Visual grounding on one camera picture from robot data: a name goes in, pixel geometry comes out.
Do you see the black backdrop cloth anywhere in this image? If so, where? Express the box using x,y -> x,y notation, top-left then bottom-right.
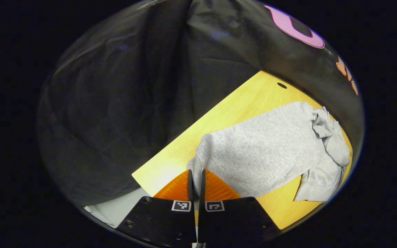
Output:
37,0 -> 364,207

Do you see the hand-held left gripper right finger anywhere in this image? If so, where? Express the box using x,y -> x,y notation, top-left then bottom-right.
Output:
198,169 -> 282,247

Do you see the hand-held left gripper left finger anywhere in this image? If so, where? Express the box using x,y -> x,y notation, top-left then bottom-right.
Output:
116,169 -> 198,248

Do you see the grey hoodie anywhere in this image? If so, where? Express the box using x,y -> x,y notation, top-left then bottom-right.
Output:
186,102 -> 351,202

